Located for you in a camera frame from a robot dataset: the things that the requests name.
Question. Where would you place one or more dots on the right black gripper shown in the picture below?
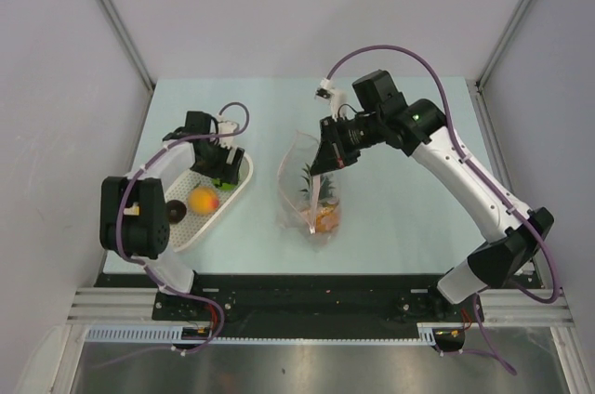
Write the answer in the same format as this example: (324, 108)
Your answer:
(333, 153)

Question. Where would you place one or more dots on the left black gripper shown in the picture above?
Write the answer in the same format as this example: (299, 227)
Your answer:
(223, 171)

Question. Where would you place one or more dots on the green toy watermelon ball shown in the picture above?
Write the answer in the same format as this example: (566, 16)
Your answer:
(223, 186)

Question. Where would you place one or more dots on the clear zip top bag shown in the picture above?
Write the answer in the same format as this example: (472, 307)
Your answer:
(289, 183)

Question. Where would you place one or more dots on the orange toy pineapple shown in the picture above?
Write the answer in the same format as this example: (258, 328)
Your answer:
(321, 202)

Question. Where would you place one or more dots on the toy peach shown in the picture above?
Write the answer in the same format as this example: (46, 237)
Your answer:
(203, 201)

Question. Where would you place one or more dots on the toy chocolate donut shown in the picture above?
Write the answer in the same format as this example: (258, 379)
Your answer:
(176, 210)

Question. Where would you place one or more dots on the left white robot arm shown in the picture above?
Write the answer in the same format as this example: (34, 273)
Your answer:
(152, 213)

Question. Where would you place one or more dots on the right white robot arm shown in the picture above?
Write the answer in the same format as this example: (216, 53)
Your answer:
(512, 231)

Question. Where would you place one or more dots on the white perforated plastic basket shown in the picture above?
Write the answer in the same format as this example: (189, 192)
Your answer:
(186, 234)

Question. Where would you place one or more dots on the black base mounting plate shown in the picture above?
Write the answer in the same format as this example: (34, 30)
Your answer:
(318, 306)

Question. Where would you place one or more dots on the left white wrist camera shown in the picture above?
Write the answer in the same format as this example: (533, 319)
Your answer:
(226, 130)

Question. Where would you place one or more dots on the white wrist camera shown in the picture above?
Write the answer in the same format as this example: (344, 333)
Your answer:
(336, 98)
(226, 130)

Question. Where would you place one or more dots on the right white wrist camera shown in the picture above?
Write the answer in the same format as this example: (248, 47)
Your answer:
(336, 98)

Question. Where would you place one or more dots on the right aluminium frame post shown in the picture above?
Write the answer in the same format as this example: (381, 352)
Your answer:
(513, 24)

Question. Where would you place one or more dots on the aluminium frame post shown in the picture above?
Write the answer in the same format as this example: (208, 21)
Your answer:
(513, 24)
(126, 42)

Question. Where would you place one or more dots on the white slotted cable duct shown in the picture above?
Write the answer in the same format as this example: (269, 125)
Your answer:
(190, 336)

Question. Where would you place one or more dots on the left aluminium frame post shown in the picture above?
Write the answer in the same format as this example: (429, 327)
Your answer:
(126, 42)

